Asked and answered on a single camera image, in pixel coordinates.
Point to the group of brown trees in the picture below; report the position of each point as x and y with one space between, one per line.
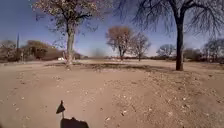
36 50

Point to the group of bare trees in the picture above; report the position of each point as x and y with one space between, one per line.
206 50

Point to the brown dirt ground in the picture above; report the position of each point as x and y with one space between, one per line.
100 93

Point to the dark pole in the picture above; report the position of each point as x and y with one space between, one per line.
17 46

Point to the brown-leaved tree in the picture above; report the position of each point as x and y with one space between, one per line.
120 38

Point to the small bare tree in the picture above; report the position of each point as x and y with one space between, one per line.
139 45

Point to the dark-trunk bare tree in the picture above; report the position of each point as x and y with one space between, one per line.
179 46

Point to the pale-trunk tree with leaves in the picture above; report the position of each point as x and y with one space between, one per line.
70 40

